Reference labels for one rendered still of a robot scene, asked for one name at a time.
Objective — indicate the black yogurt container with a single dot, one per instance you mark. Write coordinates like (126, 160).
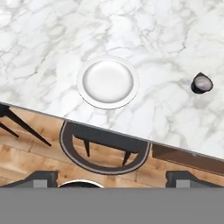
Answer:
(201, 83)

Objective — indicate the black bar stool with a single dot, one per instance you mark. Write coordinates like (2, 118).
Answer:
(14, 119)
(102, 145)

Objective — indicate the white round plate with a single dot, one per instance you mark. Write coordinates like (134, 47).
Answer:
(108, 82)

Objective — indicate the dark brown island panel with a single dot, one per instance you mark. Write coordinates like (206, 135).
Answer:
(189, 159)

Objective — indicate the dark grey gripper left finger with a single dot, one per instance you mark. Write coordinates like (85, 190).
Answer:
(43, 178)

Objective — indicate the black round stool seat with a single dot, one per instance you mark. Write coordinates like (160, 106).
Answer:
(80, 184)

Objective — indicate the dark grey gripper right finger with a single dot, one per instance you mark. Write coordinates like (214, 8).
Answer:
(180, 178)

